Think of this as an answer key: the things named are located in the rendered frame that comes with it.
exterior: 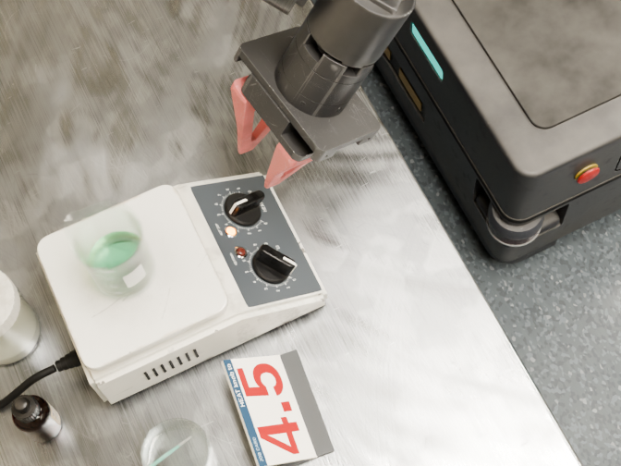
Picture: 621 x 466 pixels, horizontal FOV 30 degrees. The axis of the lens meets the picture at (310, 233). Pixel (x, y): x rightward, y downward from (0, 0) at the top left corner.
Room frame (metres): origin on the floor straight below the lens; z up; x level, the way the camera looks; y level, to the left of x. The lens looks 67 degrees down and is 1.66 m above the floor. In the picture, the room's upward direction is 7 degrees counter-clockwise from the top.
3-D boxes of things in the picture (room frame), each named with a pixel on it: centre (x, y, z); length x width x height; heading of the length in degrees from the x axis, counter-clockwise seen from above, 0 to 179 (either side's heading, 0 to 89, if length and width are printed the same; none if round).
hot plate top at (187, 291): (0.34, 0.14, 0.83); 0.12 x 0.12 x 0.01; 19
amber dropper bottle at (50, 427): (0.26, 0.23, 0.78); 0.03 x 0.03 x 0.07
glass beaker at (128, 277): (0.35, 0.15, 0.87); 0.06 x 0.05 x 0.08; 61
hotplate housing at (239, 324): (0.35, 0.12, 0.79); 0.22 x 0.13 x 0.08; 109
